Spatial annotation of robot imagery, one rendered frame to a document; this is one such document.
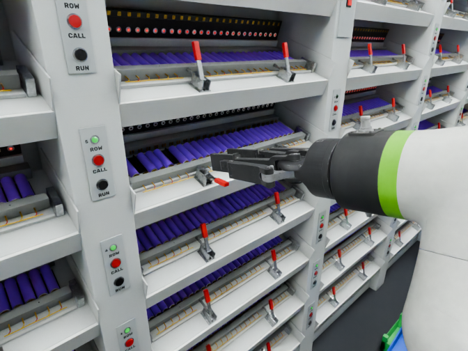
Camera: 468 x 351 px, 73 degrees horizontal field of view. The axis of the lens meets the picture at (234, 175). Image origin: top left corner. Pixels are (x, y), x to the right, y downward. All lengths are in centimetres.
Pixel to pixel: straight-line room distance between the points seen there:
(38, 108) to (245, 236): 58
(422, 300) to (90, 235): 49
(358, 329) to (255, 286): 86
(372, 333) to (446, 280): 150
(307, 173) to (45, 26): 39
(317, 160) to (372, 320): 153
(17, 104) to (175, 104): 24
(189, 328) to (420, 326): 69
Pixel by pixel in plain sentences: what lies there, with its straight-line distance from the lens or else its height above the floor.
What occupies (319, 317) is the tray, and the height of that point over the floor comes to 17.
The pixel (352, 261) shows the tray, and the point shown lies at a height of 37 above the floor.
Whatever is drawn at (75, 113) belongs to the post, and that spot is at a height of 116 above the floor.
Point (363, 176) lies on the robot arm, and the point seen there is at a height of 113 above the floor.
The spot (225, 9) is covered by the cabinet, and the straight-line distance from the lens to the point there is 94.
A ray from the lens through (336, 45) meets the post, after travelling 97.
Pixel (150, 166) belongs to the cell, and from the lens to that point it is 70.
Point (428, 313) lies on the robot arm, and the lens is 31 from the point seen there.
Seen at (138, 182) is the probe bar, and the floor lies 101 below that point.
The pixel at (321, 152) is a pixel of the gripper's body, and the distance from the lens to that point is 38.
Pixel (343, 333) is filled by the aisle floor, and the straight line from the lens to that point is 175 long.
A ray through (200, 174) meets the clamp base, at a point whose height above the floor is 100.
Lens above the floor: 125
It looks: 22 degrees down
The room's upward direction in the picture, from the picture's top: straight up
